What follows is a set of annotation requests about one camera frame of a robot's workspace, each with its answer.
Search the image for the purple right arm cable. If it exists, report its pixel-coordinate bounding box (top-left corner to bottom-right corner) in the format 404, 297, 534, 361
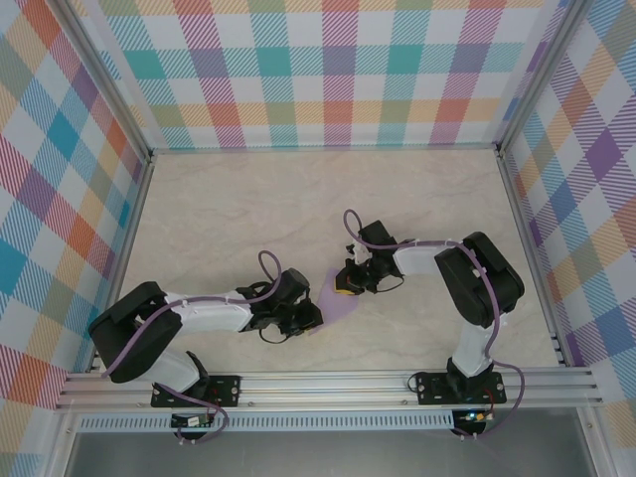
342, 209, 527, 441

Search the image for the aluminium table edge rail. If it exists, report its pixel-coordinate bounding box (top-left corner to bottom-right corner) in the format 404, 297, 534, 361
86, 158, 155, 374
496, 151, 570, 369
148, 142, 503, 156

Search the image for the purple cloth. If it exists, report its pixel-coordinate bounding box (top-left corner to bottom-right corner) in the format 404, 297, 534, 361
307, 266, 360, 338

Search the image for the aluminium mounting rail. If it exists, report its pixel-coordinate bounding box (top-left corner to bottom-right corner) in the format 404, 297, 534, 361
54, 367, 605, 411

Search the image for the aluminium frame post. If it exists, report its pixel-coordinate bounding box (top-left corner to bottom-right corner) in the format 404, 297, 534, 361
494, 0, 587, 160
58, 0, 155, 165

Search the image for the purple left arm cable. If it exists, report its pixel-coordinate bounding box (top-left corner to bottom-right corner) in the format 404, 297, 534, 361
101, 250, 287, 446

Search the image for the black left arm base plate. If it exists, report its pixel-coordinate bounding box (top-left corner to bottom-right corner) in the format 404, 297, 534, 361
150, 376, 243, 408

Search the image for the slotted grey cable duct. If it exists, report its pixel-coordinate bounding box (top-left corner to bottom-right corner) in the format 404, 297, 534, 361
78, 410, 456, 432

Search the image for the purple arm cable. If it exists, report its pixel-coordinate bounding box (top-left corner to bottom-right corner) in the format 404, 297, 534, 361
342, 209, 527, 441
101, 250, 287, 446

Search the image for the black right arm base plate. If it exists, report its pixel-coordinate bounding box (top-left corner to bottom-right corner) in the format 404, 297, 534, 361
414, 372, 508, 406

